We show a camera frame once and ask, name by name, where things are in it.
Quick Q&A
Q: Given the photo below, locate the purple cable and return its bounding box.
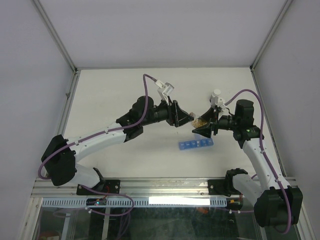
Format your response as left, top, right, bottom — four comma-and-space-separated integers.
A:
37, 73, 161, 196
223, 88, 295, 233

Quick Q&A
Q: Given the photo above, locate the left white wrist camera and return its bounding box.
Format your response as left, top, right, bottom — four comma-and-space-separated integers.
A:
155, 80, 175, 102

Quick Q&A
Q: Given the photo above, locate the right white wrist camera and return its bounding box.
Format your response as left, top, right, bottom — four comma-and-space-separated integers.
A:
210, 95, 227, 116

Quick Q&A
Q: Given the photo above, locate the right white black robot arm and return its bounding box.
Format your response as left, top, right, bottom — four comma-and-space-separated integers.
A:
193, 99, 303, 228

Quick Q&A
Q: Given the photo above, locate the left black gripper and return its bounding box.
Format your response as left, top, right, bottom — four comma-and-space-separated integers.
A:
141, 96, 194, 128

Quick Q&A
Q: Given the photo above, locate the clear capsule bottle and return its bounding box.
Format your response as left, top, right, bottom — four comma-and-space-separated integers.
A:
189, 112, 208, 129

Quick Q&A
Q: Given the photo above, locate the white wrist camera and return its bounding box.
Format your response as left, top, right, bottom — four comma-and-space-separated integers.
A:
210, 95, 227, 116
155, 80, 175, 102

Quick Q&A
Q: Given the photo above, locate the left aluminium frame post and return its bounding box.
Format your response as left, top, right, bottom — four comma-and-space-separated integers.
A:
31, 0, 78, 73

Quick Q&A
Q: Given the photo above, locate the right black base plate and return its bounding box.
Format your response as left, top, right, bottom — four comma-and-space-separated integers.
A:
207, 179, 241, 197

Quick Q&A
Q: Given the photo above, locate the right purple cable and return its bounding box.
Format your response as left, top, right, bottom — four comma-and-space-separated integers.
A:
223, 88, 295, 233

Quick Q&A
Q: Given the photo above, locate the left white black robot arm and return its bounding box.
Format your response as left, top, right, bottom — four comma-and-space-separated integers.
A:
40, 96, 194, 195

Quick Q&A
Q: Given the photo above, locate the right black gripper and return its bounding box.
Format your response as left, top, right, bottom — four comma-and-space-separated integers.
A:
192, 106, 240, 138

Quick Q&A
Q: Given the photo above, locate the right aluminium frame post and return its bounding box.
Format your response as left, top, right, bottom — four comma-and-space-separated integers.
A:
249, 0, 295, 71

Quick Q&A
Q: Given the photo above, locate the aluminium frame post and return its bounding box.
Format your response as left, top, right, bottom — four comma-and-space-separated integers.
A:
31, 0, 78, 73
249, 0, 295, 71

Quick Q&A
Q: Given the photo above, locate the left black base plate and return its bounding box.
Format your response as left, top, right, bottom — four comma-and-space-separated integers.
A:
76, 179, 121, 196

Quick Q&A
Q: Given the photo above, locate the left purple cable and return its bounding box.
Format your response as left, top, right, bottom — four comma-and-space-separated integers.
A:
37, 73, 161, 196

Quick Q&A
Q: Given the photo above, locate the blue weekly pill organizer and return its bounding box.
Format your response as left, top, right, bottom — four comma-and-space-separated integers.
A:
178, 135, 214, 151

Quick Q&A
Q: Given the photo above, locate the grey slotted cable duct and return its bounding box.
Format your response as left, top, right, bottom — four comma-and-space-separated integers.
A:
42, 196, 227, 208

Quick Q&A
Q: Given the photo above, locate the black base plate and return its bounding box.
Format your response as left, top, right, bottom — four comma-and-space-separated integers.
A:
207, 179, 241, 197
76, 179, 121, 196

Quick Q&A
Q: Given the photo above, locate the aluminium mounting rail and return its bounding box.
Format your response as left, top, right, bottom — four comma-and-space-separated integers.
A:
31, 176, 300, 198

